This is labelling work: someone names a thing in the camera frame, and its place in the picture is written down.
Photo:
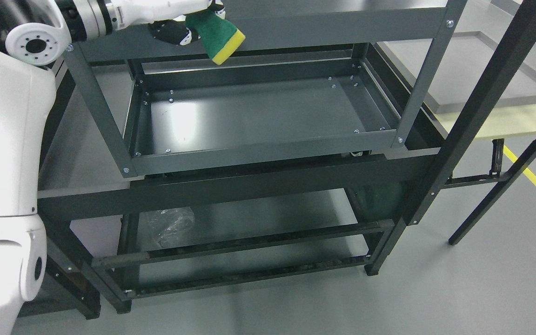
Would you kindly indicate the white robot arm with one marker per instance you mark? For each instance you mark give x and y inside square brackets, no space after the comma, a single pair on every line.
[33,34]

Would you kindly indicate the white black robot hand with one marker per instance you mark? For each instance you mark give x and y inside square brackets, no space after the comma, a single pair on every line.
[165,19]

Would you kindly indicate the grey flat tray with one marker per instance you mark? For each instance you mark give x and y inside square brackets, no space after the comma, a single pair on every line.
[462,64]

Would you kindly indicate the beige top folding table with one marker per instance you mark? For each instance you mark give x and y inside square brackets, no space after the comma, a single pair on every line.
[504,206]

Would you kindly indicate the black metal shelf rack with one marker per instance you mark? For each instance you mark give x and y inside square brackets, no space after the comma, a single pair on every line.
[74,157]

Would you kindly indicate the grey metal shelf cart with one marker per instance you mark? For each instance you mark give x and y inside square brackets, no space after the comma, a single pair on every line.
[307,151]

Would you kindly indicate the clear plastic bag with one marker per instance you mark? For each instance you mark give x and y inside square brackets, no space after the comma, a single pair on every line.
[165,227]

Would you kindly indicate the green yellow sponge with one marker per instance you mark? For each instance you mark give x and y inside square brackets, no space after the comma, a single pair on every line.
[220,37]

